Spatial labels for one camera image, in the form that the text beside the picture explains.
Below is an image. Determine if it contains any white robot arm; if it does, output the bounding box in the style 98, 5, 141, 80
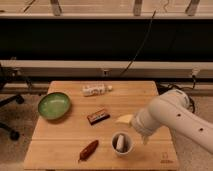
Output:
116, 89, 213, 154

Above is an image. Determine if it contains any black hanging cable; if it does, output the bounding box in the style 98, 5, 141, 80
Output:
118, 9, 157, 78

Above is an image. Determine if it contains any black office chair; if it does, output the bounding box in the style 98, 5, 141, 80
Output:
0, 64, 25, 141

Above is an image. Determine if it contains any black floor cable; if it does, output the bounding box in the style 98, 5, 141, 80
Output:
158, 74, 198, 114

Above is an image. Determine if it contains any white plastic bottle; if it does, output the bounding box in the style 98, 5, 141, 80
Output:
82, 84, 113, 97

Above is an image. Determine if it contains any brown chocolate bar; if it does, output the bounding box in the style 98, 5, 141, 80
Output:
87, 109, 110, 125

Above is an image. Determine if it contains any green bowl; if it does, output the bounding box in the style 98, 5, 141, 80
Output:
38, 92, 71, 120

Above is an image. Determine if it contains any white ceramic cup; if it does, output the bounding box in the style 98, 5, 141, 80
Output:
111, 132, 133, 157

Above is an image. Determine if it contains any white sponge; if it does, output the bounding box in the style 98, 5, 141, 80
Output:
116, 135, 125, 152

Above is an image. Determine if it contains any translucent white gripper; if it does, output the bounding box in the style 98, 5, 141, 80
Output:
116, 114, 153, 145

